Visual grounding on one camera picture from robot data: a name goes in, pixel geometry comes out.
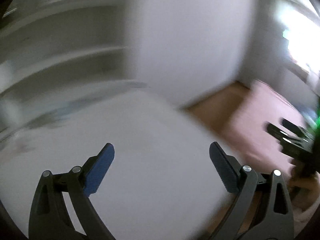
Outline pink bed sheet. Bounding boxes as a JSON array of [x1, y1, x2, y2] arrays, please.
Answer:
[[222, 80, 305, 178]]

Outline white desk shelf unit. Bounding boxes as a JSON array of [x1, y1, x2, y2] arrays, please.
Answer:
[[1, 0, 139, 136]]

